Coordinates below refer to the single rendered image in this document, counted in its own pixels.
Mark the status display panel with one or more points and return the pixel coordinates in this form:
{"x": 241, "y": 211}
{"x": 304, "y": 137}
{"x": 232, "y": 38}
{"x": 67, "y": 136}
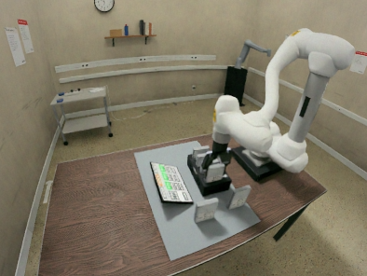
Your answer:
{"x": 170, "y": 185}

